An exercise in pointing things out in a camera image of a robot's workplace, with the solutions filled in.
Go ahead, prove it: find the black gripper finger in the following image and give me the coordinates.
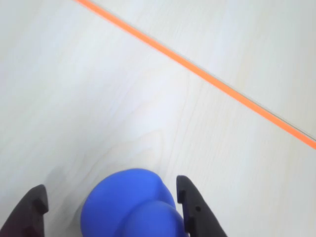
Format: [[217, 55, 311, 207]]
[[0, 184, 49, 237], [176, 175, 228, 237]]

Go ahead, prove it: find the blue rubber duck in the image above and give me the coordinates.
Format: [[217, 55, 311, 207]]
[[80, 168, 186, 237]]

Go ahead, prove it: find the orange tape line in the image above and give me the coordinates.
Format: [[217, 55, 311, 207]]
[[75, 0, 316, 150]]

